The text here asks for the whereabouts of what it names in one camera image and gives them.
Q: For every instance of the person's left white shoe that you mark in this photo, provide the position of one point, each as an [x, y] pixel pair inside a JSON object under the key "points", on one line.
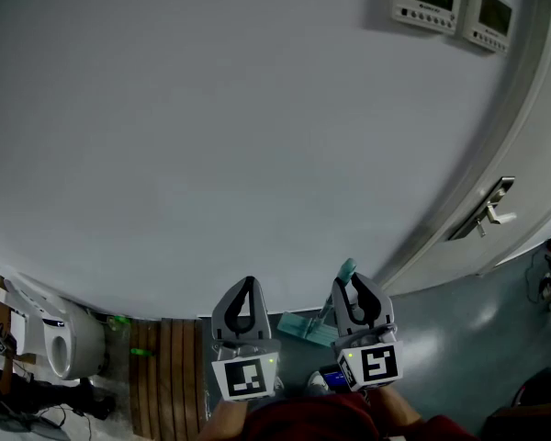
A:
{"points": [[278, 385]]}

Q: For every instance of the black bag red trim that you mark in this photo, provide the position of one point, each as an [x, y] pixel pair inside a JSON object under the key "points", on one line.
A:
{"points": [[537, 411]]}

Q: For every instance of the wooden slat mat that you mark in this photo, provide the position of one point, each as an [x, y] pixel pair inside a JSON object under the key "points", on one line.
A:
{"points": [[170, 384]]}

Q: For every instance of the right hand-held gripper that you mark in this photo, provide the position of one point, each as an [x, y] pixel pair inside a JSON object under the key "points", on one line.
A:
{"points": [[376, 363]]}

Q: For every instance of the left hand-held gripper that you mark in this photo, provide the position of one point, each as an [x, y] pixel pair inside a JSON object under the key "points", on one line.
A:
{"points": [[243, 377]]}

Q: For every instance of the person's right white shoe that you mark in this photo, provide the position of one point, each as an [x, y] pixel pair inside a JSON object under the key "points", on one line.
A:
{"points": [[317, 384]]}

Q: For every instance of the person's red garment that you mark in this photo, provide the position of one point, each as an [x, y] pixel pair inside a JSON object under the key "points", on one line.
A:
{"points": [[326, 421]]}

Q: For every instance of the person's left forearm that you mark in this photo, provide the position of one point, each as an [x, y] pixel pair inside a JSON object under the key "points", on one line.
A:
{"points": [[225, 421]]}

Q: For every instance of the black device blue screen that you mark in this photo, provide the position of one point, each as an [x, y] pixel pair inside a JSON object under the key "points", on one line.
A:
{"points": [[335, 377]]}

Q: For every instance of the green plastic bottle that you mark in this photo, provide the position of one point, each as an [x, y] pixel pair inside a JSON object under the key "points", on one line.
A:
{"points": [[141, 352]]}

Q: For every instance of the teal long-handled floor squeegee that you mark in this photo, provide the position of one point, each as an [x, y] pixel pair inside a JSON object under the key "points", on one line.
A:
{"points": [[303, 329]]}

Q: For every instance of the person's right forearm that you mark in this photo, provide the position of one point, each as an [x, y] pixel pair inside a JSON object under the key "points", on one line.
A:
{"points": [[397, 407]]}

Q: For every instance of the white toilet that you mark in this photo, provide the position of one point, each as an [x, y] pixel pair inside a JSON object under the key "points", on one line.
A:
{"points": [[85, 342]]}

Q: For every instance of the clear green-tinted bottle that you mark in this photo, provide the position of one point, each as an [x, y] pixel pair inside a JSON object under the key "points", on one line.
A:
{"points": [[119, 322]]}

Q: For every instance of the person's white shoe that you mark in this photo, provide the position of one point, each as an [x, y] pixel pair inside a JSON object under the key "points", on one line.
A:
{"points": [[317, 384], [278, 385]]}

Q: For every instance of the white door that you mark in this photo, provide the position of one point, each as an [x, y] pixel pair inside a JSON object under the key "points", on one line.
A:
{"points": [[532, 154]]}

